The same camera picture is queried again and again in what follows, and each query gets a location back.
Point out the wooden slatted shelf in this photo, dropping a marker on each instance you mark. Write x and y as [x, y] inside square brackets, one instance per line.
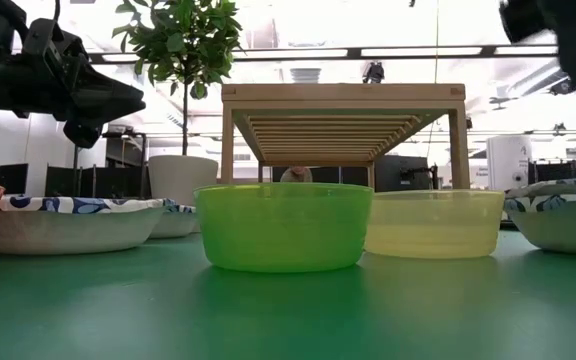
[343, 92]

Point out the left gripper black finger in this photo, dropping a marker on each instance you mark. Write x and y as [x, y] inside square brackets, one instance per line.
[99, 77]
[103, 102]

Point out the yellow-green cup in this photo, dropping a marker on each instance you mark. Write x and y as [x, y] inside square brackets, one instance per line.
[438, 230]

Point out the blue patterned paper bowl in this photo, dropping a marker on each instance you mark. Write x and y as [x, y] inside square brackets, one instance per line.
[175, 226]
[563, 232]
[68, 232]

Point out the black equipment box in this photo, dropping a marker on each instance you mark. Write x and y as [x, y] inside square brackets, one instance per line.
[398, 172]

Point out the person's head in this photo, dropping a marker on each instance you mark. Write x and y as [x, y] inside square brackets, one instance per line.
[296, 175]

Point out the white cylindrical appliance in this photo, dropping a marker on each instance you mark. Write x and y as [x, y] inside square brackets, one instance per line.
[508, 165]

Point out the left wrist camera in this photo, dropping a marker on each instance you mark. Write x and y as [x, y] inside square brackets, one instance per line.
[43, 42]

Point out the black monitor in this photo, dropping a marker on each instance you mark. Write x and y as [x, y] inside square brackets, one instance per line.
[12, 178]

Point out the white plant pot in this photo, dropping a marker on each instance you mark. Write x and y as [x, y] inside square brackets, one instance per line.
[180, 177]

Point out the green table mat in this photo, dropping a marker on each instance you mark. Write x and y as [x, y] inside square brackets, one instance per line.
[288, 315]

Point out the green leafy potted plant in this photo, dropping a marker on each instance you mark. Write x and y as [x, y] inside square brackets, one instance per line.
[188, 45]

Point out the green plastic bowl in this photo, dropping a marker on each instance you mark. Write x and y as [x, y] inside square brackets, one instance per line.
[283, 230]

